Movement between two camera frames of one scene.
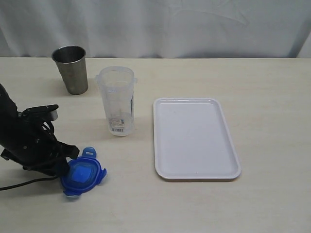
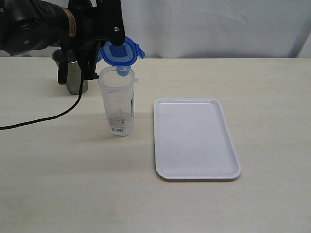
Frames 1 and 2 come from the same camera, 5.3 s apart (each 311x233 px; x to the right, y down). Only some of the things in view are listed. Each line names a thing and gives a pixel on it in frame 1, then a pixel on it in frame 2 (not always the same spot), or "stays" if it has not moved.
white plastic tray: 192,141 stays
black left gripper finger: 60,167 to 117,38
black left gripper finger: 64,150 to 86,58
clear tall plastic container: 117,83 stays
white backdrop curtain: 157,28 stays
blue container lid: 83,173 to 125,55
